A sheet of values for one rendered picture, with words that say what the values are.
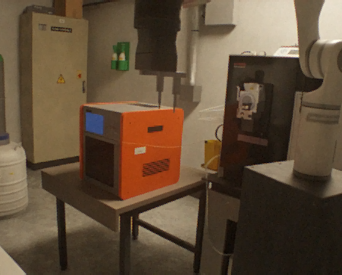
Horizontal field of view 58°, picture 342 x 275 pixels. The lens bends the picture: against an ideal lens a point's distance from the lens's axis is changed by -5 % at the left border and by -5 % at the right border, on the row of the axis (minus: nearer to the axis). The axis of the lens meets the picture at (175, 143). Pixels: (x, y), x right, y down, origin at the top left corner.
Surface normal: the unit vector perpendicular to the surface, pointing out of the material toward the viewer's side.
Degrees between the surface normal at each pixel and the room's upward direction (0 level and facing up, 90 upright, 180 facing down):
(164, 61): 90
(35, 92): 90
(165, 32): 101
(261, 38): 90
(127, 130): 90
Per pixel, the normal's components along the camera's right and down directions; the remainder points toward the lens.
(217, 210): -0.66, 0.12
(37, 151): 0.75, 0.19
